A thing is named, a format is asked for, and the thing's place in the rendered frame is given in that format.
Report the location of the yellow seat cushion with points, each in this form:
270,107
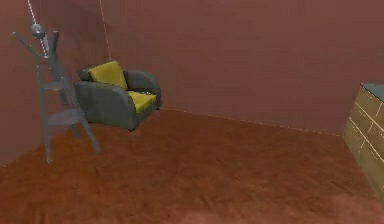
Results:
141,100

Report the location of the grey armchair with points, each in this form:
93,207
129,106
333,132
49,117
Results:
103,103

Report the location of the yellow back cushion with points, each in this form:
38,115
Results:
109,75

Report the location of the grey ladder shelf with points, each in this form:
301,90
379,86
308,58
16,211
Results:
63,116

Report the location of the small grey round object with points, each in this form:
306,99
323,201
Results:
38,30

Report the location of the tan wooden chest of drawers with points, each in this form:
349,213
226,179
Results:
366,130

